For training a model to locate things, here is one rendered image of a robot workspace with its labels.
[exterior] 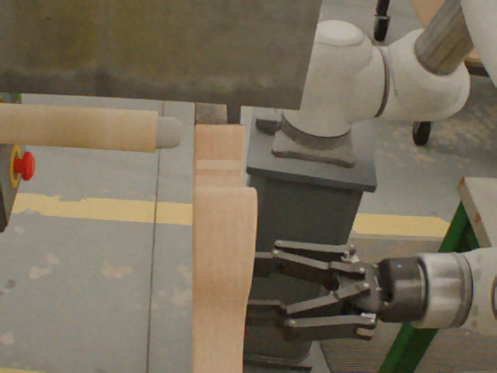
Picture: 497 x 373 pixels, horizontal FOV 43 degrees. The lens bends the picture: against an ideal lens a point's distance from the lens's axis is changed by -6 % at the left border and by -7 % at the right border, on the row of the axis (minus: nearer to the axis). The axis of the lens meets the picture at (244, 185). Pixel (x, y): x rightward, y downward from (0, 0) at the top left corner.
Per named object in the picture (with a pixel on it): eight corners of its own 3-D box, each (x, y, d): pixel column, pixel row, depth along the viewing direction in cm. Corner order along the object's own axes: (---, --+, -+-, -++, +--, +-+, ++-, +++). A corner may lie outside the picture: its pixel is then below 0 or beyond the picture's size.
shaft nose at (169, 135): (154, 151, 51) (156, 121, 50) (155, 141, 53) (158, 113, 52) (181, 153, 51) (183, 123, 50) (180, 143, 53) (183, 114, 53)
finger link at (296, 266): (366, 275, 73) (367, 267, 75) (270, 249, 75) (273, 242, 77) (358, 300, 76) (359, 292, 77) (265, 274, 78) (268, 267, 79)
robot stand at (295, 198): (224, 285, 204) (255, 92, 158) (312, 297, 204) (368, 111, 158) (214, 359, 183) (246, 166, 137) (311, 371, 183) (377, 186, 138)
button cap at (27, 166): (5, 186, 87) (3, 162, 84) (11, 167, 90) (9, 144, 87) (32, 187, 88) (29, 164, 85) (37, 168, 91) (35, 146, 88)
